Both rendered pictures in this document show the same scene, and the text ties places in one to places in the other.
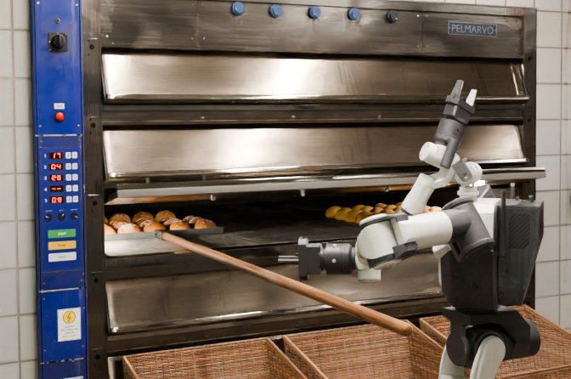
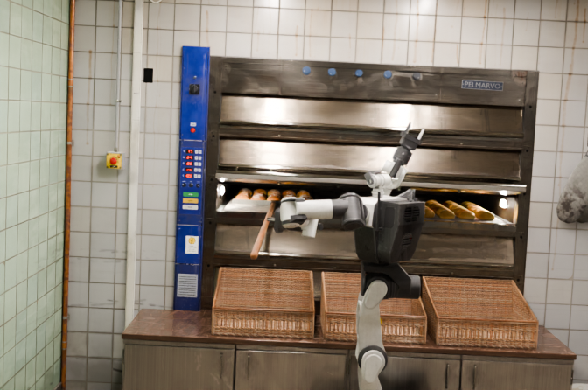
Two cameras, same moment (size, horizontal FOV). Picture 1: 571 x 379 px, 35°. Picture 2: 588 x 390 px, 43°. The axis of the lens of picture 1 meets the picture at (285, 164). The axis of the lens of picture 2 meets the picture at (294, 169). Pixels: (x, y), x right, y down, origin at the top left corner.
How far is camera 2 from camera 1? 1.90 m
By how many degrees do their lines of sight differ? 26
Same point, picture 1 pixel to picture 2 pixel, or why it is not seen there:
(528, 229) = (393, 216)
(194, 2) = (278, 66)
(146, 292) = (240, 233)
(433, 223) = (319, 205)
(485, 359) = (370, 293)
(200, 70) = (280, 107)
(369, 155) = not seen: hidden behind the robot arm
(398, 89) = (416, 124)
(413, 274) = (423, 247)
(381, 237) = (286, 210)
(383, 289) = not seen: hidden behind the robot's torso
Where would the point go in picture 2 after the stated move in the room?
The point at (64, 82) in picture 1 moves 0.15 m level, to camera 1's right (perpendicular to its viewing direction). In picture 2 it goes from (196, 111) to (218, 112)
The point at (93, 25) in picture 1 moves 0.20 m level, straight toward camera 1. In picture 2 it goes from (216, 80) to (204, 78)
